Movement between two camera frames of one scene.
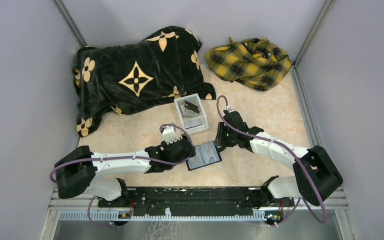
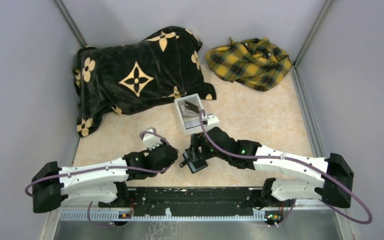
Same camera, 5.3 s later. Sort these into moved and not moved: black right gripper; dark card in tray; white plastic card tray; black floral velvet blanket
Moved: black right gripper
Not moved: black floral velvet blanket; dark card in tray; white plastic card tray
